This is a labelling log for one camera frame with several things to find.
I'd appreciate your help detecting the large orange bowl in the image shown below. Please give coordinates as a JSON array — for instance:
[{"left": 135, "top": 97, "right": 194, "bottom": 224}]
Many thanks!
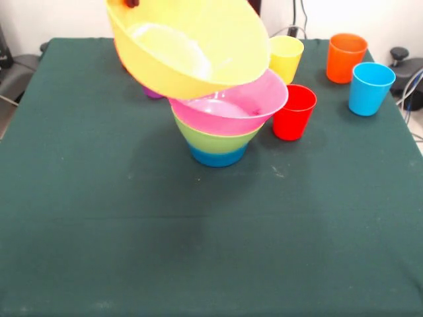
[{"left": 104, "top": 0, "right": 272, "bottom": 100}]

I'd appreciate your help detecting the purple cup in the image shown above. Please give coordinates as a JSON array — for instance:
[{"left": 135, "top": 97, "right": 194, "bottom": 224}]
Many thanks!
[{"left": 142, "top": 85, "right": 165, "bottom": 100}]

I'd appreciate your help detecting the large pink bowl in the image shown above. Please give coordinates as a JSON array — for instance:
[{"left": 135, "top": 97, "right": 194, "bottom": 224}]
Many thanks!
[{"left": 168, "top": 68, "right": 289, "bottom": 136}]

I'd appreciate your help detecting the green bowl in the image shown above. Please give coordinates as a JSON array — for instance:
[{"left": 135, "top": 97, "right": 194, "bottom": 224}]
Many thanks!
[{"left": 171, "top": 114, "right": 262, "bottom": 155}]

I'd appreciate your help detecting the blue bowl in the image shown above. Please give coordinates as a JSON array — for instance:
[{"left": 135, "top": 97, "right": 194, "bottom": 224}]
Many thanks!
[{"left": 186, "top": 140, "right": 250, "bottom": 168}]

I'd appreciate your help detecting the black round base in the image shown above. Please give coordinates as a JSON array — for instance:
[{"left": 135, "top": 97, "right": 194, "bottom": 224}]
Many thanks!
[
  {"left": 391, "top": 57, "right": 423, "bottom": 112},
  {"left": 0, "top": 54, "right": 40, "bottom": 96}
]

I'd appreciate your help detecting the black equipment box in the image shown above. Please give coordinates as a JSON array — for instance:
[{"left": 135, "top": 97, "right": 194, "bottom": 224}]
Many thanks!
[{"left": 0, "top": 22, "right": 14, "bottom": 67}]

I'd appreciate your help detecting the yellow cup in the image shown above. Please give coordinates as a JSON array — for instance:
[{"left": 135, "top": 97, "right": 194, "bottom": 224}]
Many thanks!
[{"left": 269, "top": 35, "right": 305, "bottom": 85}]

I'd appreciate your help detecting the red cup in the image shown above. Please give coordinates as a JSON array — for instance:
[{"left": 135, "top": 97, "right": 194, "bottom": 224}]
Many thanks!
[{"left": 272, "top": 84, "right": 318, "bottom": 142}]

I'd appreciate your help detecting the orange cup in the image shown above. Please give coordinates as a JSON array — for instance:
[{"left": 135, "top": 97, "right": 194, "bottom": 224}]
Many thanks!
[{"left": 326, "top": 32, "right": 369, "bottom": 85}]

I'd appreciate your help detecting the blue cup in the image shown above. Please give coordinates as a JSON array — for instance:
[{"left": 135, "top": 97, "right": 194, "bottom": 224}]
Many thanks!
[{"left": 348, "top": 62, "right": 397, "bottom": 117}]

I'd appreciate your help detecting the dark green table cloth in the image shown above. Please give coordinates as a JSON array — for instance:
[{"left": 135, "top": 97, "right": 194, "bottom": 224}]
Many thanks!
[{"left": 0, "top": 36, "right": 423, "bottom": 317}]

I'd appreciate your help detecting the black hanging cable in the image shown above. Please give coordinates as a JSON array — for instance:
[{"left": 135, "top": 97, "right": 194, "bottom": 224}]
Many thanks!
[{"left": 299, "top": 0, "right": 310, "bottom": 39}]

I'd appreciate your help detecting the white cable bundle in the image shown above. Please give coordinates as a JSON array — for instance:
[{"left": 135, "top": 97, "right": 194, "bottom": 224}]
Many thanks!
[{"left": 395, "top": 67, "right": 423, "bottom": 113}]

